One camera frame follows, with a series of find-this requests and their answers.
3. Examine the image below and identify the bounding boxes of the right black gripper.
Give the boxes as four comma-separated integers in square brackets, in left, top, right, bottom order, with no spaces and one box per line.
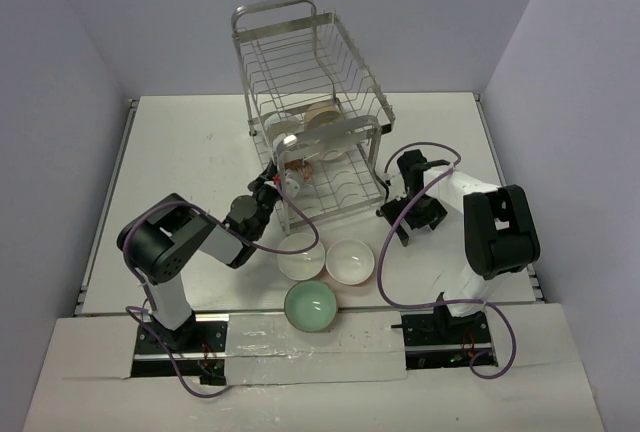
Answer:
[382,191,449,245]

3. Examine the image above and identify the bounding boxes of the red patterned bowl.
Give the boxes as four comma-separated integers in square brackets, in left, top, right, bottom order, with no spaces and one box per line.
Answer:
[285,159,314,186]

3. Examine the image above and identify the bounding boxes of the white bowl pink rim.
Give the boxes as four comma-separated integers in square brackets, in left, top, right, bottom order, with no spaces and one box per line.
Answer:
[326,238,375,286]

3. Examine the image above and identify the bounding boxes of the steel two-tier dish rack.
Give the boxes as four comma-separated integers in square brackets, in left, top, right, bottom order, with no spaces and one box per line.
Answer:
[231,0,395,231]

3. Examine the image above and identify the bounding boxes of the white bowl beige outside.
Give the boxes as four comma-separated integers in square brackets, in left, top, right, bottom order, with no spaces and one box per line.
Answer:
[304,103,342,130]

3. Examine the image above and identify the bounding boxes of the pale green bowl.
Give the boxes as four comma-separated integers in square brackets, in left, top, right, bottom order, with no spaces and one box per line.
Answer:
[284,280,338,333]

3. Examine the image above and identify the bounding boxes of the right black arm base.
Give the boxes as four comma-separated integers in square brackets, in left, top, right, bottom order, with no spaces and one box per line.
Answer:
[391,306,497,370]

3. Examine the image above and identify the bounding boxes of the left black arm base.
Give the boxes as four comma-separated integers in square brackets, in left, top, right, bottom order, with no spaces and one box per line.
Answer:
[131,316,228,386]

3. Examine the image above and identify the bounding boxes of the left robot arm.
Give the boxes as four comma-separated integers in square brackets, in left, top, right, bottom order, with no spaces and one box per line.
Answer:
[117,164,281,351]

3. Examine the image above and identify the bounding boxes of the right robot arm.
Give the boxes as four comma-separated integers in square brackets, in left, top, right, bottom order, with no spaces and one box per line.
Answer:
[377,142,540,343]

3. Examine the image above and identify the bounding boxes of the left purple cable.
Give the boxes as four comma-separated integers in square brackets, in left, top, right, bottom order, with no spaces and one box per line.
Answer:
[122,186,321,399]

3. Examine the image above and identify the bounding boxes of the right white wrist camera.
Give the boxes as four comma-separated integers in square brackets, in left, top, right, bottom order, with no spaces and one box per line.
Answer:
[385,172,407,202]

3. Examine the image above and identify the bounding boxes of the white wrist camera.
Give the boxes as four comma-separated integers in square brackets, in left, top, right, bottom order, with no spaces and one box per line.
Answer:
[274,169,304,199]
[385,172,407,202]

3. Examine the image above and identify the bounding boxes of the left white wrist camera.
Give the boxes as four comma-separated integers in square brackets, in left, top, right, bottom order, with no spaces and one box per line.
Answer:
[274,169,304,199]

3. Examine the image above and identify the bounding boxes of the aluminium table edge rail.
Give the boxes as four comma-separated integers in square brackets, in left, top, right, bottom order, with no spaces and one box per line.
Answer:
[72,99,139,317]

